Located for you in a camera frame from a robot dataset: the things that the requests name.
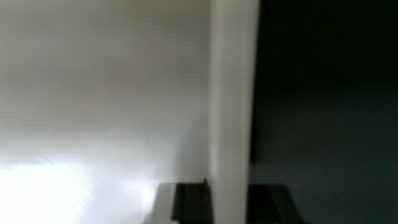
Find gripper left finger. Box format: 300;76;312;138
170;181;213;224

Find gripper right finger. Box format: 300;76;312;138
246;185;307;224

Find white square tabletop tray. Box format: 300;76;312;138
0;0;259;224

